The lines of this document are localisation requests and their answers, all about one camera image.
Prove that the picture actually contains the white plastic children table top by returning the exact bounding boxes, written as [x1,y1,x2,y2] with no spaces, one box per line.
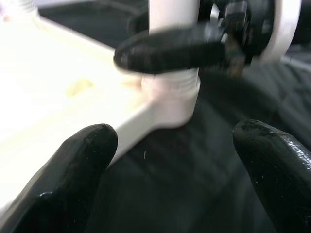
[0,14,201,219]

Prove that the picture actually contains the white plastic table leg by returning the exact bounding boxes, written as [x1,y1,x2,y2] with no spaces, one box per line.
[19,0,39,15]
[140,0,201,100]

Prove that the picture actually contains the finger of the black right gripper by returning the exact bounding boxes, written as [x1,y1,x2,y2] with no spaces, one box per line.
[128,12,151,34]
[113,25,226,73]

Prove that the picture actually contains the black table cloth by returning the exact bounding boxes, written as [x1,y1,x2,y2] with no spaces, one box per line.
[38,0,311,233]

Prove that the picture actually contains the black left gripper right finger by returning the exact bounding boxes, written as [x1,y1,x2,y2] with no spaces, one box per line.
[232,119,311,233]

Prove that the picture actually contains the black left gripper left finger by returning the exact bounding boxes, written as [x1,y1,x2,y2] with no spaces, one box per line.
[0,123,119,233]

